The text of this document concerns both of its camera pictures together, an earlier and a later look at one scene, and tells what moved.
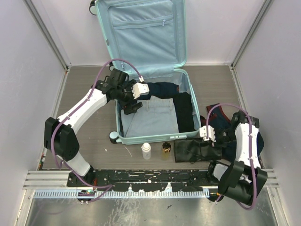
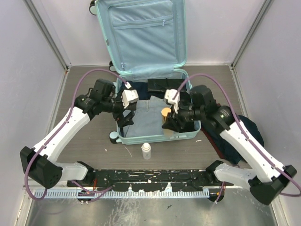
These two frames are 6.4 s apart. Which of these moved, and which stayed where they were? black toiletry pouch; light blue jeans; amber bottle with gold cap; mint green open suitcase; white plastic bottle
Moved: amber bottle with gold cap; black toiletry pouch
Stayed: light blue jeans; white plastic bottle; mint green open suitcase
